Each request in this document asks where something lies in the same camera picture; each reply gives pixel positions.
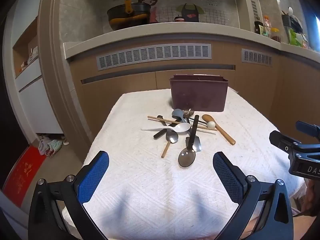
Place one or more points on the green packet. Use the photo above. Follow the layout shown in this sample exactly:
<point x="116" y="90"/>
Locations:
<point x="295" y="38"/>

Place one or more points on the white textured towel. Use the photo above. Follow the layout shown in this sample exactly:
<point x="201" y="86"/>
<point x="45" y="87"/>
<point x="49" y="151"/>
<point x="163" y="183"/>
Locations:
<point x="140" y="180"/>

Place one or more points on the wooden chopstick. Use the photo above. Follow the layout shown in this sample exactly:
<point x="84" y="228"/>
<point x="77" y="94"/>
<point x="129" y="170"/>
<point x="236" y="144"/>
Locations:
<point x="155" y="118"/>

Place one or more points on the wooden cabinet front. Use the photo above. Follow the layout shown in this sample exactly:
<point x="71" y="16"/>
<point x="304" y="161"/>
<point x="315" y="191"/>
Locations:
<point x="125" y="87"/>

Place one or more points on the clear plastic bottle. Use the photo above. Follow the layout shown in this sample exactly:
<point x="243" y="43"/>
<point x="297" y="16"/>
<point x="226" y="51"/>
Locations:
<point x="267" y="26"/>

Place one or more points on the brown utensil holder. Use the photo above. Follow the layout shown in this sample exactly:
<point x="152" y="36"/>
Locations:
<point x="197" y="95"/>

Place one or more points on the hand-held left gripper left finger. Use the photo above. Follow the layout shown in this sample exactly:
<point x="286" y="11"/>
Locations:
<point x="95" y="177"/>

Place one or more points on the cartoon wall sticker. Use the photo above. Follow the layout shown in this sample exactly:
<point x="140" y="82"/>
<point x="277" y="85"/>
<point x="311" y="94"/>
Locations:
<point x="190" y="7"/>

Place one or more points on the pile of slippers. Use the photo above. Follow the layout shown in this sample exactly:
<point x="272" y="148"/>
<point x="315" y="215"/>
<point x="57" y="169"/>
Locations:
<point x="50" y="147"/>

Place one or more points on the orange-lidded jar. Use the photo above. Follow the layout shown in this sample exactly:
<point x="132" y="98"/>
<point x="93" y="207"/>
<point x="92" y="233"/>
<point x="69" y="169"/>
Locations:
<point x="275" y="35"/>

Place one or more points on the black wok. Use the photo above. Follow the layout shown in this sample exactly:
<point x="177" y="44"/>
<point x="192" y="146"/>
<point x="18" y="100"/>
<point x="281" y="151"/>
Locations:
<point x="136" y="11"/>

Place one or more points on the black storage rack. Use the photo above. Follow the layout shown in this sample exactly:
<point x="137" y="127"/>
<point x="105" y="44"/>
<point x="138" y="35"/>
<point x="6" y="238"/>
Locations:
<point x="291" y="21"/>

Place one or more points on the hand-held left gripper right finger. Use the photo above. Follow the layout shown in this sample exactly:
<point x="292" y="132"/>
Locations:
<point x="228" y="177"/>

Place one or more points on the person's pink clothing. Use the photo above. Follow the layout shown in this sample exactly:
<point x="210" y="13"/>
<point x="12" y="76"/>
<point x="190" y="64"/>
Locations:
<point x="310" y="197"/>

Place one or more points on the red floor mat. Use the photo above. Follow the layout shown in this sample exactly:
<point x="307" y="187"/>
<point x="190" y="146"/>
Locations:
<point x="20" y="180"/>

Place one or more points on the clutter on shelf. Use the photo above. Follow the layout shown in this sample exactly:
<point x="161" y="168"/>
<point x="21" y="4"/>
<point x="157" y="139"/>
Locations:
<point x="31" y="56"/>

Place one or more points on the white plastic spoon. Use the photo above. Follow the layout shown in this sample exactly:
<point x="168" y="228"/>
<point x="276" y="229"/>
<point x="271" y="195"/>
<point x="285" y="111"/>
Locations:
<point x="182" y="127"/>

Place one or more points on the dark sauce bottle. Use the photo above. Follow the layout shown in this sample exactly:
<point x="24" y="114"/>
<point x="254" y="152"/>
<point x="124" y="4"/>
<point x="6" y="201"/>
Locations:
<point x="258" y="27"/>

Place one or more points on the white shelf cabinet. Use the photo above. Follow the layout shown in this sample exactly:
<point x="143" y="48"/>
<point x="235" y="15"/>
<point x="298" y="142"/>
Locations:
<point x="37" y="100"/>

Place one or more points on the grey plastic spoon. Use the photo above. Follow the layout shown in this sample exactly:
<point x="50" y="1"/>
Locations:
<point x="178" y="113"/>

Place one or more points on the brown wooden spoon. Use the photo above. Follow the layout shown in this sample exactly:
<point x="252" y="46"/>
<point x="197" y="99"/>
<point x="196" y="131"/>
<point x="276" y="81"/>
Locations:
<point x="208" y="118"/>

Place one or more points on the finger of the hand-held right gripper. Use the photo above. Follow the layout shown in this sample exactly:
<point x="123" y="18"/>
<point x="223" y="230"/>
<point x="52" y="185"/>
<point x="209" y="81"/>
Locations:
<point x="308" y="128"/>
<point x="278" y="138"/>

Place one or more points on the small metal spoon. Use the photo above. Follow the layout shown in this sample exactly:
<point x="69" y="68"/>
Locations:
<point x="189" y="112"/>

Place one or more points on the long grey vent grille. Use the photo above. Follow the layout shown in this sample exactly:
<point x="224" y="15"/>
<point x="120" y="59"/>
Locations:
<point x="150" y="55"/>

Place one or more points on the short grey vent grille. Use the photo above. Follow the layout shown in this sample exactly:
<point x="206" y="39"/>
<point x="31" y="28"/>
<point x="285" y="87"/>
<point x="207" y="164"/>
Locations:
<point x="257" y="57"/>

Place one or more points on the white ball-tipped utensil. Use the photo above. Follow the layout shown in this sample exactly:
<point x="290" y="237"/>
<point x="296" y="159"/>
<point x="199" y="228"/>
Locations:
<point x="211" y="125"/>

